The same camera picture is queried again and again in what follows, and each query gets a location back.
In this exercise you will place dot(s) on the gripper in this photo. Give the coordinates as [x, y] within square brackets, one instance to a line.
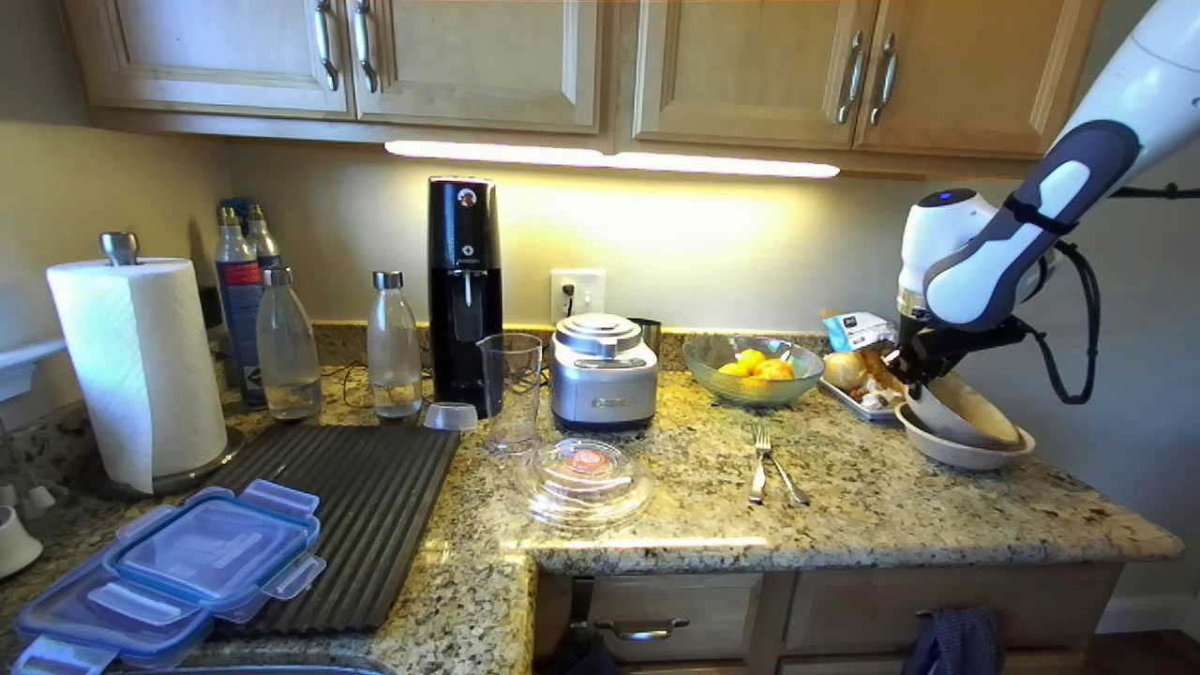
[919, 345]

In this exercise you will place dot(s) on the beige ceramic bowl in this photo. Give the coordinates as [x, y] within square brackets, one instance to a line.
[966, 408]
[956, 454]

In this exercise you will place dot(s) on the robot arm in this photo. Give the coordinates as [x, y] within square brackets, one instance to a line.
[984, 262]

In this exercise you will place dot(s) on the glass fruit bowl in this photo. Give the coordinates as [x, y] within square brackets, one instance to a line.
[741, 386]

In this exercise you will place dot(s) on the brown root vegetable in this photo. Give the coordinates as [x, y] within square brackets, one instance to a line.
[881, 367]

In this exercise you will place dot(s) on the white garlic bulb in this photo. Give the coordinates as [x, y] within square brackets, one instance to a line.
[874, 400]

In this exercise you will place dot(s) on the blue and white packet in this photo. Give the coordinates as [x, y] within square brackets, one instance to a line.
[858, 330]

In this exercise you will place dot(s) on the yellow onion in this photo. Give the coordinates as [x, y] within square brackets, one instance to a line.
[844, 370]

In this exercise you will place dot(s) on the white rectangular tray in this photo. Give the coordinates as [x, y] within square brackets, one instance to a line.
[848, 398]

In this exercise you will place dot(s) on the orange fruit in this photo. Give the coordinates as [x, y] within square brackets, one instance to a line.
[774, 369]

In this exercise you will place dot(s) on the yellow lemon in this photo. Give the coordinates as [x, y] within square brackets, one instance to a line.
[750, 358]
[733, 369]

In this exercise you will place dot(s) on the silver fork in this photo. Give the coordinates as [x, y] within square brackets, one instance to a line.
[787, 480]
[757, 469]

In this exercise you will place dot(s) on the wide wooden drawer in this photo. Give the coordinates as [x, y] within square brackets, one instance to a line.
[844, 609]

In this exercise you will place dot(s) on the metal cup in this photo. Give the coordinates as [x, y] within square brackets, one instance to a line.
[649, 333]

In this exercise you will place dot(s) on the dark blue towel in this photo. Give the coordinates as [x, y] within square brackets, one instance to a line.
[952, 642]

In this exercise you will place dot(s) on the silver kitchen appliance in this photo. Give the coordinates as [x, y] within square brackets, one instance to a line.
[602, 380]

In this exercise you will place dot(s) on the wooden cabinet door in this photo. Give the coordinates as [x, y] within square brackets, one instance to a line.
[741, 66]
[984, 75]
[478, 56]
[206, 47]

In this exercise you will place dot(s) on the narrow wooden drawer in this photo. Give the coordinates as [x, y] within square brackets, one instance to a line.
[712, 609]

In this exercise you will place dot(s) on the round glass lid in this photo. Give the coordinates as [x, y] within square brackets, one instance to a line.
[585, 480]

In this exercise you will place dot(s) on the under-cabinet light strip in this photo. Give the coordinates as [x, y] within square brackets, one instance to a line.
[609, 159]

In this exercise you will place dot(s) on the clear plastic measuring cup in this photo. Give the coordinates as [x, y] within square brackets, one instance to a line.
[511, 394]

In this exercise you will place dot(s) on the black soda maker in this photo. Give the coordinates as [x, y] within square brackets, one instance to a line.
[464, 291]

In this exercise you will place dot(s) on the clear bottle with silver cap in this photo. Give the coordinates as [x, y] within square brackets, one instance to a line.
[395, 352]
[289, 356]

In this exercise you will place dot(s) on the black ribbed drying mat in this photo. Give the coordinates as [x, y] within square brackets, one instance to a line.
[366, 525]

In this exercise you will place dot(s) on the gas cylinder with blue label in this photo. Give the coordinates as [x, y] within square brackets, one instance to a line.
[238, 309]
[263, 239]

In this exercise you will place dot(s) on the blue clear plastic container lid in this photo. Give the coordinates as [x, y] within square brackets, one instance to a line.
[211, 553]
[84, 623]

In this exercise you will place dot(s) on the paper towel roll on holder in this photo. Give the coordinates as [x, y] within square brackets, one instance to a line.
[141, 366]

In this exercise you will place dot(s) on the white ceramic cup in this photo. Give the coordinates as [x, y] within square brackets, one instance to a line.
[14, 544]

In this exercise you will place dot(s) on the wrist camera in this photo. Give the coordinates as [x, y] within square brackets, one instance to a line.
[984, 337]

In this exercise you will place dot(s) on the white wall socket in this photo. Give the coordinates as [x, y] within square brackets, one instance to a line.
[577, 295]

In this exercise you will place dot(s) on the wooden wall cabinet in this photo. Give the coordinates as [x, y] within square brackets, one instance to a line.
[609, 75]

